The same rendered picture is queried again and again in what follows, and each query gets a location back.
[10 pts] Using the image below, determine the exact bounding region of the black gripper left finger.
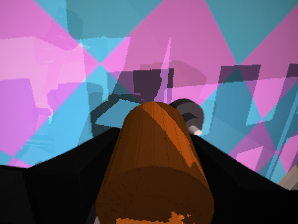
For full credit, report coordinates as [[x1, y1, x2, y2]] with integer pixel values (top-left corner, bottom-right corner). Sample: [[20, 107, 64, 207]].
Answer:
[[0, 127, 120, 224]]

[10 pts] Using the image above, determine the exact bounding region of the orange cylinder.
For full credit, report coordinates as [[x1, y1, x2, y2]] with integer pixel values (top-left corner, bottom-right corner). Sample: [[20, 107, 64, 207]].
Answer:
[[95, 101, 215, 224]]

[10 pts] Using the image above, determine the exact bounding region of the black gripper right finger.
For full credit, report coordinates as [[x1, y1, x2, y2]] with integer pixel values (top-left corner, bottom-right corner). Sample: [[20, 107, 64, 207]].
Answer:
[[190, 134, 298, 224]]

